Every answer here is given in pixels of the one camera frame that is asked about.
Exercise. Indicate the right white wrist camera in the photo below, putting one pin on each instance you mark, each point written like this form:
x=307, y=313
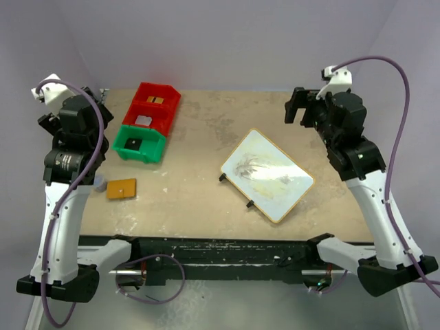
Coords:
x=337, y=80

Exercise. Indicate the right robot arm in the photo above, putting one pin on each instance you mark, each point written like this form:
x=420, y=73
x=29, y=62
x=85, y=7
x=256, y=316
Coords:
x=396, y=260

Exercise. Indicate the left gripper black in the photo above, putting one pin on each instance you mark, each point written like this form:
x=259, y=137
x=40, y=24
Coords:
x=45, y=120

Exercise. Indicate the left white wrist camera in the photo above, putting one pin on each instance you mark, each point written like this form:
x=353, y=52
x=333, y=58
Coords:
x=53, y=95

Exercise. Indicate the red bin with gold card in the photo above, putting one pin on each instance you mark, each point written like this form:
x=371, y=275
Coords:
x=157, y=95

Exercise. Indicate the gold card with black stripe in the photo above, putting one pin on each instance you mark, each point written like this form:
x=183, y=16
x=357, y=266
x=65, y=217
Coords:
x=155, y=99

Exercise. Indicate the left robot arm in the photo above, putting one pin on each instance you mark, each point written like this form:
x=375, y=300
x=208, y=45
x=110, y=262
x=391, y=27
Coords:
x=70, y=168

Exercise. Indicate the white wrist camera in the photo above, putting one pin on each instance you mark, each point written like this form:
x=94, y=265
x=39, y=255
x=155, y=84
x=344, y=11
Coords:
x=337, y=80
x=53, y=95

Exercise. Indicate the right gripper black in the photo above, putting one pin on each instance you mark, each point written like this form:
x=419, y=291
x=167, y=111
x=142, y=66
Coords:
x=307, y=108

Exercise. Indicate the silver card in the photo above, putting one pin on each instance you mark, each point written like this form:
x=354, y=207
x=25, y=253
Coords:
x=143, y=120

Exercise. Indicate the green plastic bin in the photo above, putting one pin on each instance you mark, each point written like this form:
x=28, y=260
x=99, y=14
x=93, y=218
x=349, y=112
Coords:
x=152, y=147

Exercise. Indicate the white board with wooden frame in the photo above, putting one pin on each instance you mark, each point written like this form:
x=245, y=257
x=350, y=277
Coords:
x=270, y=179

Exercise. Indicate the red bin with silver card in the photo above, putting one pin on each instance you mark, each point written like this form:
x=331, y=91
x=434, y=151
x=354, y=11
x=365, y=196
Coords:
x=146, y=115

